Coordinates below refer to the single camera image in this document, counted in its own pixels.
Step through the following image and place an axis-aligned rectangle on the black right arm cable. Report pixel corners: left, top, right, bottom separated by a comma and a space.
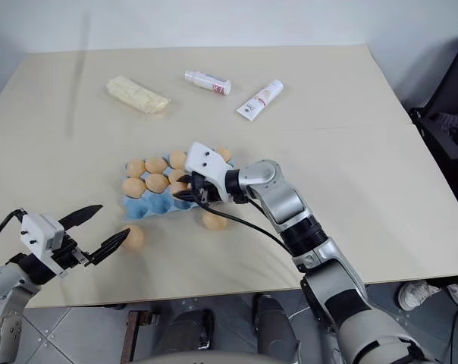
196, 196, 303, 263

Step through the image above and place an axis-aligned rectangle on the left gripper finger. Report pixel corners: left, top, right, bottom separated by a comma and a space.
58, 204, 104, 231
86, 228, 133, 267

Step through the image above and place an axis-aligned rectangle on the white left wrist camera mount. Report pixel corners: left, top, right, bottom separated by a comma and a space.
19, 208, 69, 277

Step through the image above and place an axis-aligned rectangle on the white cream tube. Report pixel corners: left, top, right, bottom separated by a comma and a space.
235, 79, 284, 123

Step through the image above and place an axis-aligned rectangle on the pale yellow wrapped bread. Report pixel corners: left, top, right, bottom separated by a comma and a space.
105, 75, 174, 117

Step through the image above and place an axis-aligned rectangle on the dark rounded robot leg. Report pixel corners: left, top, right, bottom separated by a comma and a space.
167, 308, 216, 353
253, 293, 303, 364

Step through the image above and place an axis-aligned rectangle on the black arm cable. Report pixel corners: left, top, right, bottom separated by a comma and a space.
196, 196, 303, 263
0, 208, 27, 259

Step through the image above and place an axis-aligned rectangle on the black chair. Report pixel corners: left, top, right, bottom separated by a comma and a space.
408, 33, 458, 165

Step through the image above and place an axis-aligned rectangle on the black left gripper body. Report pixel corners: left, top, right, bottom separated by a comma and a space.
51, 233, 91, 272

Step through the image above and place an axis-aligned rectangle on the small white red tube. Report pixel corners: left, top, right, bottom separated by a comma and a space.
184, 69, 234, 96

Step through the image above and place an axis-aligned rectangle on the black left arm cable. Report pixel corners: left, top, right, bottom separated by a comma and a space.
0, 208, 27, 259

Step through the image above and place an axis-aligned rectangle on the blue egg carton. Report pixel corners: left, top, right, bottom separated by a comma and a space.
121, 150, 237, 221

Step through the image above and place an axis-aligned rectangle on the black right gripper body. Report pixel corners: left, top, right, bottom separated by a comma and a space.
190, 172, 224, 206

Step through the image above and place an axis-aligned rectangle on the rusty metal table bracket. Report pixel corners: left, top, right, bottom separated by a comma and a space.
121, 308, 162, 364

